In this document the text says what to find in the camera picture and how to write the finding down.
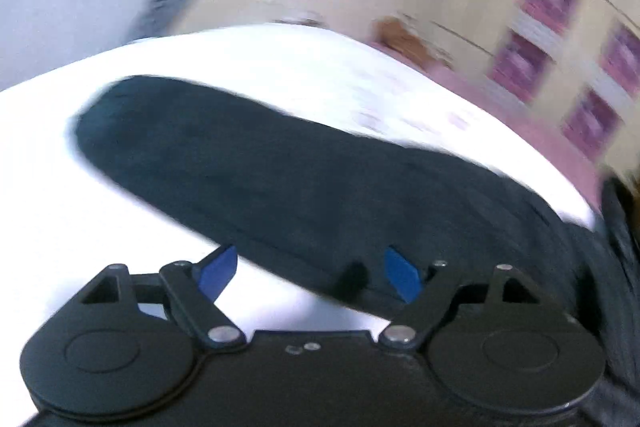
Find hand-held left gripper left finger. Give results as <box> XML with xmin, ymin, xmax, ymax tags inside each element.
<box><xmin>80</xmin><ymin>244</ymin><xmax>248</xmax><ymax>353</ymax></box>

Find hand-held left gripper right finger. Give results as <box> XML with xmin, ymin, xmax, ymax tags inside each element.
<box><xmin>377</xmin><ymin>247</ymin><xmax>541</xmax><ymax>351</ymax></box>

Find dark pants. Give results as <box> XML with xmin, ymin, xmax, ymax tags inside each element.
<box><xmin>72</xmin><ymin>76</ymin><xmax>640</xmax><ymax>427</ymax></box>

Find bed with white floral sheet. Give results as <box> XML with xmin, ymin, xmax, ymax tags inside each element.
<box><xmin>0</xmin><ymin>23</ymin><xmax>606</xmax><ymax>427</ymax></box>

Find pink pillow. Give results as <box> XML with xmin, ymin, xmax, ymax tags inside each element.
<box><xmin>370</xmin><ymin>42</ymin><xmax>616</xmax><ymax>208</ymax></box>

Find brown object by headboard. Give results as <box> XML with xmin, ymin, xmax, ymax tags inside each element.
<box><xmin>372</xmin><ymin>17</ymin><xmax>441</xmax><ymax>68</ymax></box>

